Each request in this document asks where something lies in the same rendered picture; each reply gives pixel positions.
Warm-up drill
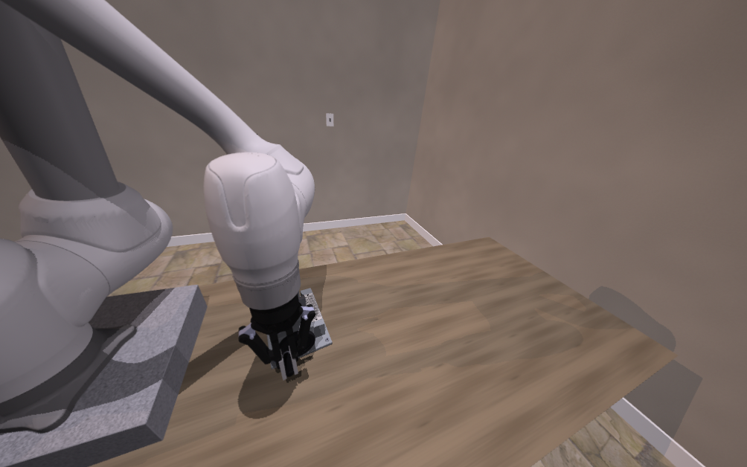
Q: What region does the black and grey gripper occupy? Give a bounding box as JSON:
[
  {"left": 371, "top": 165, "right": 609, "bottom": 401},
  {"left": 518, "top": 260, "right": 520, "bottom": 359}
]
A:
[{"left": 239, "top": 294, "right": 315, "bottom": 380}]

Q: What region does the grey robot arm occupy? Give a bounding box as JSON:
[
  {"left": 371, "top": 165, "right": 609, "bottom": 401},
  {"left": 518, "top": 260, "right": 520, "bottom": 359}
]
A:
[{"left": 0, "top": 0, "right": 315, "bottom": 434}]

